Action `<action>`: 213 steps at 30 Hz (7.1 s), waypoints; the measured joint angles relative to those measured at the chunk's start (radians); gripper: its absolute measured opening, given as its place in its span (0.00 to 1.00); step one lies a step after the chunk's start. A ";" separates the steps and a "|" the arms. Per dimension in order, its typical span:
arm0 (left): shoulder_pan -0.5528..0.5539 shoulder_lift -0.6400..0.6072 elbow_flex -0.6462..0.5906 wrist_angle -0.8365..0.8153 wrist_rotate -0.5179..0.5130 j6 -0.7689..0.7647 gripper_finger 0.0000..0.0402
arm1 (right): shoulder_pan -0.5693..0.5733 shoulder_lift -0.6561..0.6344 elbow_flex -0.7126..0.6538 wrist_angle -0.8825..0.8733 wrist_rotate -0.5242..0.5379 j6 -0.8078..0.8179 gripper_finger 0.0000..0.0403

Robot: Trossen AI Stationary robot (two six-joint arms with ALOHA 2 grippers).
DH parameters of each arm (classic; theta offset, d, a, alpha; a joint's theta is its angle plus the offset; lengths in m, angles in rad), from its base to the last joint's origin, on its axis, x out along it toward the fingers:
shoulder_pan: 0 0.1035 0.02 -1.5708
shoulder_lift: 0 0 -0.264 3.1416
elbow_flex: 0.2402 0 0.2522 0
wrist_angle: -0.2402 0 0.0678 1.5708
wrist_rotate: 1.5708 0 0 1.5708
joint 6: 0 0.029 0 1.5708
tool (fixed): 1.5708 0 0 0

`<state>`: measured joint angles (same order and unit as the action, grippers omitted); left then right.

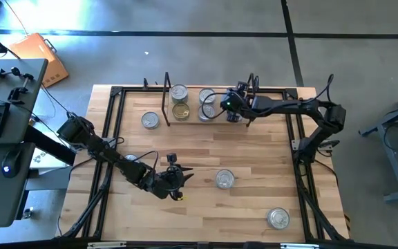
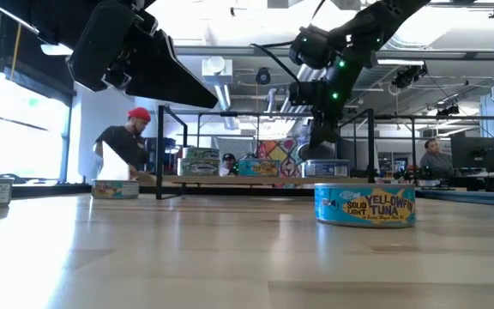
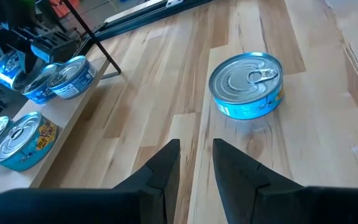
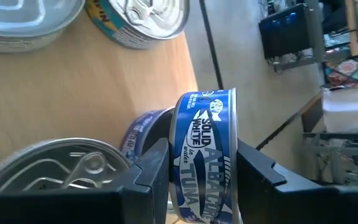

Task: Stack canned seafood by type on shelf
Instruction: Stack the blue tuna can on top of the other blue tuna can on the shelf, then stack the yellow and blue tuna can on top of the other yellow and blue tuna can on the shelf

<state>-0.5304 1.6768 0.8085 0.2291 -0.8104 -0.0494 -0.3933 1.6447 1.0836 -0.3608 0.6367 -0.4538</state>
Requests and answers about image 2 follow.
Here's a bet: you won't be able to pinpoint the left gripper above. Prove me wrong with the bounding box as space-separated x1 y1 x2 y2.
67 0 220 110

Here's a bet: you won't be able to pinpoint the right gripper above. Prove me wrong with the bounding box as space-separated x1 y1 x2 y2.
288 75 358 147

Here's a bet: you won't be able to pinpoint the blue yellowfin tuna can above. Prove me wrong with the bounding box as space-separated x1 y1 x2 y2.
91 179 141 200
238 159 281 178
314 183 418 229

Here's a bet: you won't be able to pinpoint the colourful patterned cloth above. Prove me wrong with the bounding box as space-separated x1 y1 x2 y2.
255 137 304 190

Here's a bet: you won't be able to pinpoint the white ceiling box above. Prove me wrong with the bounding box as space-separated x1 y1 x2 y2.
201 57 234 86

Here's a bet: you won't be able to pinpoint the person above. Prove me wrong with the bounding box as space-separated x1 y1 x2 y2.
93 106 153 181
419 137 456 179
220 153 238 177

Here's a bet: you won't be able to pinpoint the long linear ceiling light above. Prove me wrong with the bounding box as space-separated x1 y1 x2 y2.
173 45 494 60

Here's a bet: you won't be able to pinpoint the black round ceiling lamp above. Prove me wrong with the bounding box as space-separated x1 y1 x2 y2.
254 67 273 86

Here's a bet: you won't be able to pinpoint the black track spotlight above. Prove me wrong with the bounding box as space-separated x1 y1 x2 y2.
435 102 461 117
391 64 429 90

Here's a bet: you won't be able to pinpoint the large bright window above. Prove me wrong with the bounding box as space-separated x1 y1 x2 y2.
0 79 70 180

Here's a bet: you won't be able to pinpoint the black computer monitor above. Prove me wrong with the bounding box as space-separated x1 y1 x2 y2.
450 136 494 175

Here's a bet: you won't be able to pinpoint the thin black workbench frame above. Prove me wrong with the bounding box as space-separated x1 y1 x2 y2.
194 110 494 175

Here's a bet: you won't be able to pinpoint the wooden shelf black wire legs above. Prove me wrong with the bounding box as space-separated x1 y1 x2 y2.
155 105 377 201

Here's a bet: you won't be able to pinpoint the black aluminium rig frame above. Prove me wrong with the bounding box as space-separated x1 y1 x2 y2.
11 183 494 209

